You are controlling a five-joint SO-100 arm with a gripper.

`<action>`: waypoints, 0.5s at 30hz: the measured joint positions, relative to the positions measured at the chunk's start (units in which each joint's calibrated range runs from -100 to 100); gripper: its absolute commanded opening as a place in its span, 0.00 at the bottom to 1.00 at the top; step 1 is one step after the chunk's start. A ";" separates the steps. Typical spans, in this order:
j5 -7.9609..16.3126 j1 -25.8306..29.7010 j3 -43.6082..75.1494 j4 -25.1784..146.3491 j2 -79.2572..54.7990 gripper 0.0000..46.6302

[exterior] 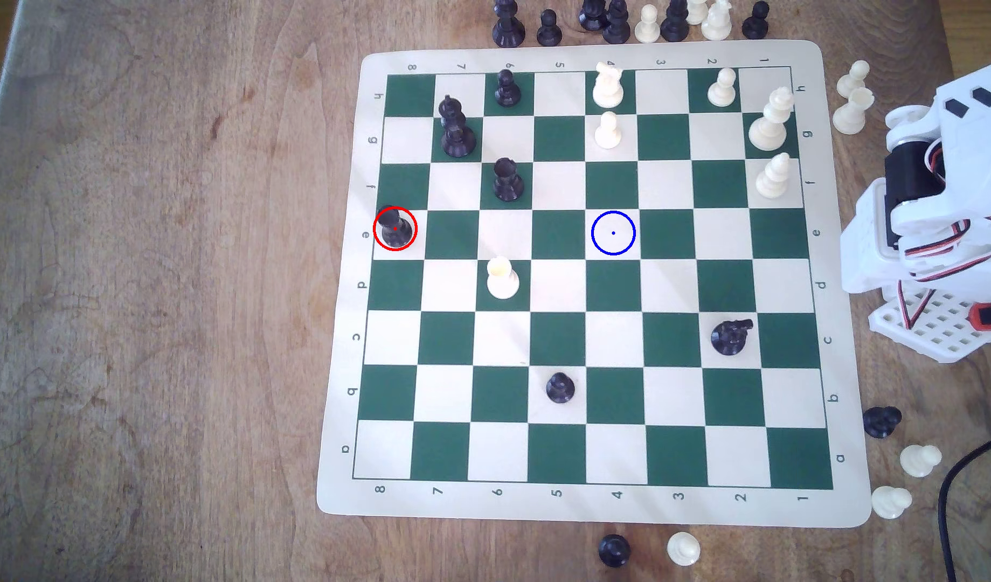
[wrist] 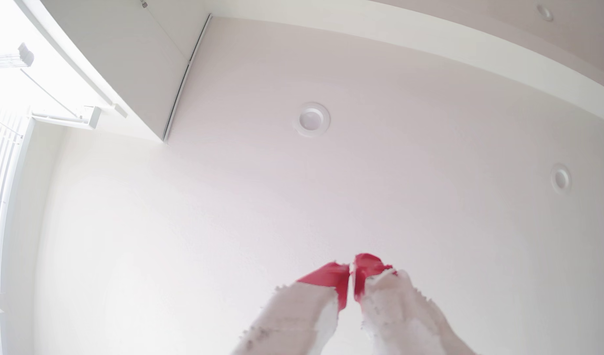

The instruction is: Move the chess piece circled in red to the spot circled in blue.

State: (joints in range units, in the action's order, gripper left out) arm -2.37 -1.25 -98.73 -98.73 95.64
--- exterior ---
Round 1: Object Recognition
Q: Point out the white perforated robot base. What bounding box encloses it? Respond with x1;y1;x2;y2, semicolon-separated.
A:
867;279;991;365

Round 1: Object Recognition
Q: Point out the tall black king piece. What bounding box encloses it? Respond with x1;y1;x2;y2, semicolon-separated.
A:
440;95;477;158

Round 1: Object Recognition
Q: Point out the green and cream chess mat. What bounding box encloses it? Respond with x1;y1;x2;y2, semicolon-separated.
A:
316;39;873;530

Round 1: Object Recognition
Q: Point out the black knight chess piece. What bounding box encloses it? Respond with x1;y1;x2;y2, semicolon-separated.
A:
710;318;755;357
862;406;903;440

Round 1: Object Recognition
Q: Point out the black bishop chess piece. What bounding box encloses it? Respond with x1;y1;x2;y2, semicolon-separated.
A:
492;0;527;47
659;0;692;43

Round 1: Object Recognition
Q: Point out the tall black queen piece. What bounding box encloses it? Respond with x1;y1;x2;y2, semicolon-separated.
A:
602;0;632;45

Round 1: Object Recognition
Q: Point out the white bishop chess piece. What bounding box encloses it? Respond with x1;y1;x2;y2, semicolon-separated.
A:
756;152;792;200

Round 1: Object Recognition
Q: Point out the tall white queen piece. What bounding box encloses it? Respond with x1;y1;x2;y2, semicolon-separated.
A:
747;87;795;153

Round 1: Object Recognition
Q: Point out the black rook near centre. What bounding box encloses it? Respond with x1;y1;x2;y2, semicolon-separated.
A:
493;158;526;202

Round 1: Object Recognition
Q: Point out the black cable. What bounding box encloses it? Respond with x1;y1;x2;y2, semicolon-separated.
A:
937;427;991;582

